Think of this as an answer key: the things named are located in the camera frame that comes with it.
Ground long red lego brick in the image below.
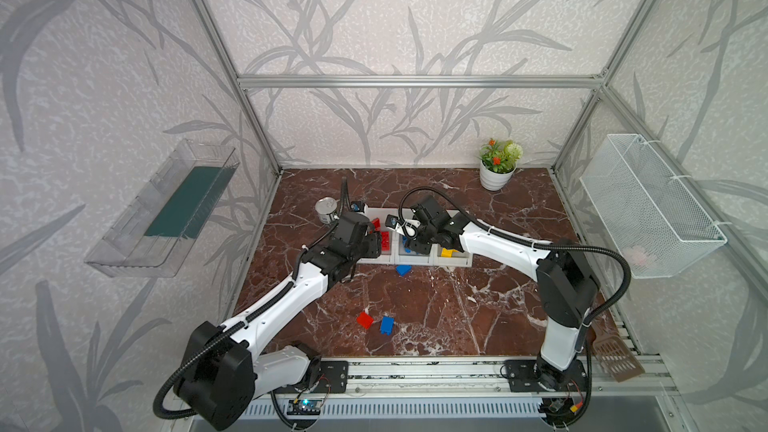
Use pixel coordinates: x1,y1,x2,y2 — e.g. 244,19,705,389
381,231,391,253

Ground blue lego brick top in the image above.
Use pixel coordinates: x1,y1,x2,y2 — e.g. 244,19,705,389
395,265,412,277

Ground blue lego brick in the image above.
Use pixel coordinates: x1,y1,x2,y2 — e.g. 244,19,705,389
395,265,412,277
379,316,395,336

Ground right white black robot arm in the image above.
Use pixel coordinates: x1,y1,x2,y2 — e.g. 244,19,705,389
385,187,632,373

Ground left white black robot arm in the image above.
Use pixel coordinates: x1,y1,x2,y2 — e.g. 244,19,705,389
152,211,381,431

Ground white right sorting bin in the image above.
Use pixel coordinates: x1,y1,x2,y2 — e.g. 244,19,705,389
432,210,473,267

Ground silver tin can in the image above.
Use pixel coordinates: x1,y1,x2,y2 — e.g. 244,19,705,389
315,197,340,226

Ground white middle sorting bin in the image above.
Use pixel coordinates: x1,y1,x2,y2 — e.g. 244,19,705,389
392,228,434,266

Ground red lego brick bottom left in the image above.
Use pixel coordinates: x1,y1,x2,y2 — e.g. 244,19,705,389
356,311,374,330

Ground potted plant white pot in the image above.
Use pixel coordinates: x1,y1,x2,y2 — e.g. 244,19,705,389
480,138,523,192

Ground green circuit board left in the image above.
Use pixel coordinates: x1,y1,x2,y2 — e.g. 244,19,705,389
286,398,324,417

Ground brown slotted spatula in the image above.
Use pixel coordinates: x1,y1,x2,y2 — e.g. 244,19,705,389
592,329,645,383

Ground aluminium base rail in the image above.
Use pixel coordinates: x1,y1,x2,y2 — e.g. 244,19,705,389
173,355,679,400

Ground clear plastic wall shelf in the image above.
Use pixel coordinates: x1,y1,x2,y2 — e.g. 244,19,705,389
85,139,240,278

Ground white wire mesh basket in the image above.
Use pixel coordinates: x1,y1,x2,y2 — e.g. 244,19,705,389
580,134,728,279

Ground circuit board right wires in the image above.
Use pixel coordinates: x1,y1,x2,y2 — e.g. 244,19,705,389
538,395,586,420

